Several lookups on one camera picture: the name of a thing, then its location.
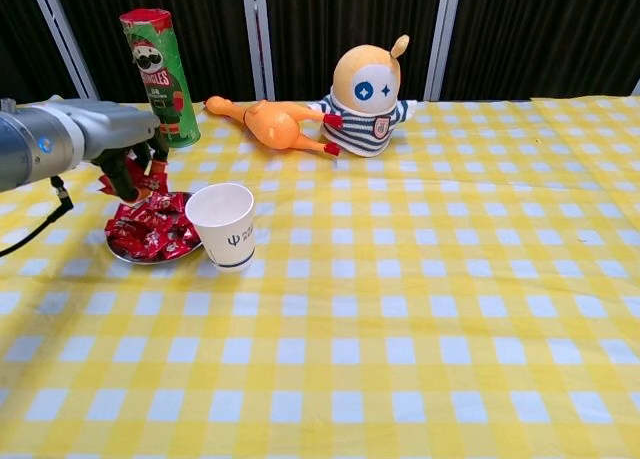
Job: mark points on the yellow white checkered tablecloth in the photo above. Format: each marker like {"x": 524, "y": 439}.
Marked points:
{"x": 400, "y": 304}

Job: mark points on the round metal plate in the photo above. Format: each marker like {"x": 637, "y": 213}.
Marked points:
{"x": 150, "y": 259}

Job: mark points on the green red Pringles can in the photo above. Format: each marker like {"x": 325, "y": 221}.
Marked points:
{"x": 160, "y": 79}

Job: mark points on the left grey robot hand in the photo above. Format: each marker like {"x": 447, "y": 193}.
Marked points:
{"x": 120, "y": 129}

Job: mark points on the red candy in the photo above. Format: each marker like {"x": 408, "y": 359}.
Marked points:
{"x": 180, "y": 246}
{"x": 132, "y": 247}
{"x": 117, "y": 227}
{"x": 172, "y": 224}
{"x": 150, "y": 234}
{"x": 151, "y": 183}
{"x": 167, "y": 202}

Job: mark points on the orange rubber chicken toy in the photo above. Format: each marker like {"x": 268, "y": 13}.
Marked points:
{"x": 272, "y": 126}

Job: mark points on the black pleated curtain panel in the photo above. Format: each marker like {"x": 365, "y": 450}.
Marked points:
{"x": 320, "y": 19}
{"x": 540, "y": 39}
{"x": 20, "y": 39}
{"x": 210, "y": 39}

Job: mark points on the white paper cup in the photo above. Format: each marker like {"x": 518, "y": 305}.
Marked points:
{"x": 230, "y": 244}

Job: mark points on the white frame post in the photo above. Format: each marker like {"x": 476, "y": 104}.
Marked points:
{"x": 442, "y": 39}
{"x": 257, "y": 39}
{"x": 60, "y": 29}
{"x": 637, "y": 88}

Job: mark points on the yellow plush striped sweater toy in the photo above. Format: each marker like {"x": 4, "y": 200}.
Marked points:
{"x": 360, "y": 124}

